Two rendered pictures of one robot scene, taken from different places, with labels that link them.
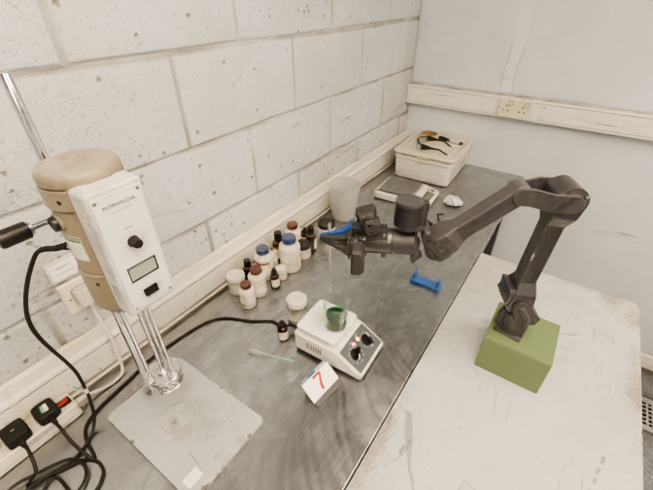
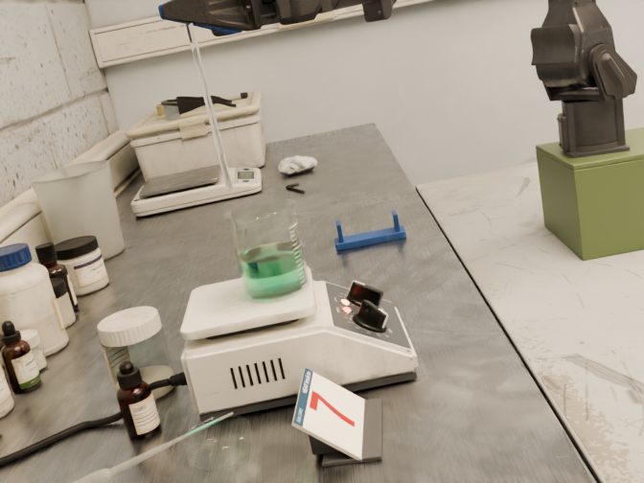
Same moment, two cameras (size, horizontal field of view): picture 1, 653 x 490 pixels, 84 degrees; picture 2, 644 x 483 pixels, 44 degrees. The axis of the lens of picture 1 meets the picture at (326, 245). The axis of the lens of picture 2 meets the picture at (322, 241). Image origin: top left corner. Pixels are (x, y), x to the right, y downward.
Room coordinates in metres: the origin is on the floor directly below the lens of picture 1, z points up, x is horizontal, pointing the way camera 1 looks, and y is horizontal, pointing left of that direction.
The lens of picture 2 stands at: (0.04, 0.31, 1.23)
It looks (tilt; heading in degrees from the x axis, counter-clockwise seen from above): 16 degrees down; 327
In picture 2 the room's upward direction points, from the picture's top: 11 degrees counter-clockwise
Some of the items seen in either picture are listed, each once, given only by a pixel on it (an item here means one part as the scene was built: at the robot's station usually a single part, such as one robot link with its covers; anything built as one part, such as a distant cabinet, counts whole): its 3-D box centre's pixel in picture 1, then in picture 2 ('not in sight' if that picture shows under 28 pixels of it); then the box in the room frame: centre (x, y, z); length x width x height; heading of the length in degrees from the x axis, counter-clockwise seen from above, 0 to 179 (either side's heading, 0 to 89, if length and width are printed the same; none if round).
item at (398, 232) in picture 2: (426, 279); (368, 229); (0.91, -0.33, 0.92); 0.10 x 0.03 x 0.04; 55
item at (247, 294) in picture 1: (247, 294); not in sight; (0.82, 0.24, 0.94); 0.05 x 0.05 x 0.09
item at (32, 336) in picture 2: (281, 272); (26, 353); (0.94, 0.15, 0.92); 0.04 x 0.04 x 0.04
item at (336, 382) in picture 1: (322, 382); (339, 411); (0.53, 0.01, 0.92); 0.09 x 0.06 x 0.04; 140
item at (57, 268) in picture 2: (311, 237); (54, 279); (1.11, 0.06, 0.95); 0.04 x 0.04 x 0.10
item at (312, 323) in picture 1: (326, 321); (250, 300); (0.67, 0.00, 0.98); 0.12 x 0.12 x 0.01; 58
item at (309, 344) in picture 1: (335, 336); (287, 337); (0.65, -0.02, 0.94); 0.22 x 0.13 x 0.08; 58
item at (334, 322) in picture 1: (334, 315); (268, 253); (0.65, -0.02, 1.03); 0.07 x 0.06 x 0.08; 129
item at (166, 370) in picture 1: (150, 339); not in sight; (0.45, 0.33, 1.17); 0.07 x 0.07 x 0.25
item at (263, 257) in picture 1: (263, 262); not in sight; (0.96, 0.21, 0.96); 0.06 x 0.06 x 0.11
